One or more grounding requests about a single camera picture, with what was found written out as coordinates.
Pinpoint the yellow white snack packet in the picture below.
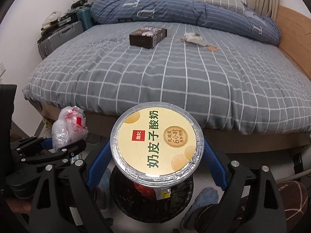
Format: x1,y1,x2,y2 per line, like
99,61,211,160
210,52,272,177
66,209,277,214
155,188,171,200

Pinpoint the clear plastic bag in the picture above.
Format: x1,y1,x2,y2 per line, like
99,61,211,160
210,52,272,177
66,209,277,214
52,106,89,150

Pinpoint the grey checked bed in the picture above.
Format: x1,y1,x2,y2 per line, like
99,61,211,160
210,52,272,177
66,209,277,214
23,21,311,154

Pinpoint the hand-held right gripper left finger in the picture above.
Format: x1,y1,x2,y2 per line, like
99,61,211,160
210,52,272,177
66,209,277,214
28,139,113,233

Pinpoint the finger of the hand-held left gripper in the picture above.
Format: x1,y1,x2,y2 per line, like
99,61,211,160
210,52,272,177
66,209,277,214
21,139,87,167
10,136,53,156

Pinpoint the crumpled white wrapper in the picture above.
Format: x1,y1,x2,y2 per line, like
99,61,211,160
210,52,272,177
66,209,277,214
179,32,207,46

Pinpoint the white bag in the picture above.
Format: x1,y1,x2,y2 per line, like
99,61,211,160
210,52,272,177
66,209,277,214
42,11,63,28

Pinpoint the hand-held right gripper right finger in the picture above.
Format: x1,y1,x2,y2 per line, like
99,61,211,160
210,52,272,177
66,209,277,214
204,138,293,233

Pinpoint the white cable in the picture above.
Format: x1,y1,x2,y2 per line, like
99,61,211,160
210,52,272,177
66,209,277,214
290,166,311,178

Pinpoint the black mesh waste bin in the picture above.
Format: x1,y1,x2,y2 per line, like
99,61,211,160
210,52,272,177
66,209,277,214
109,167,194,224

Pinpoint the dark brown cardboard box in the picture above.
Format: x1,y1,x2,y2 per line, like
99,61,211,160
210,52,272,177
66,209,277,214
129,26,168,49

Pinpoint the wooden headboard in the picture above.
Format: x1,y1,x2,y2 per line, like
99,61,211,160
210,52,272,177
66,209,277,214
274,4,311,80

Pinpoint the teal hard suitcase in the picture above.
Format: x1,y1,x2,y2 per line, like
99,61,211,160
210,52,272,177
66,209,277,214
72,7,95,32

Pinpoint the grey hard suitcase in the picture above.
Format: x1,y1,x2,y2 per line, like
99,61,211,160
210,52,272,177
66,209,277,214
37,21,85,60

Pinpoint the blue printed quilt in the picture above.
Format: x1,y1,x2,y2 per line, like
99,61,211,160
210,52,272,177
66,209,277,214
90,0,281,45

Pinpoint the dark clutter pile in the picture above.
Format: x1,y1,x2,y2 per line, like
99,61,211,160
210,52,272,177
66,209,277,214
39,0,94,38

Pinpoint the yellow lidded yogurt cup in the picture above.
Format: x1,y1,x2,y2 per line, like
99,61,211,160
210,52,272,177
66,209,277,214
110,103,204,188

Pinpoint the blue fuzzy slipper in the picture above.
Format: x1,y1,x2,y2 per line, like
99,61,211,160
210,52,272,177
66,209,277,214
183,186,219,227

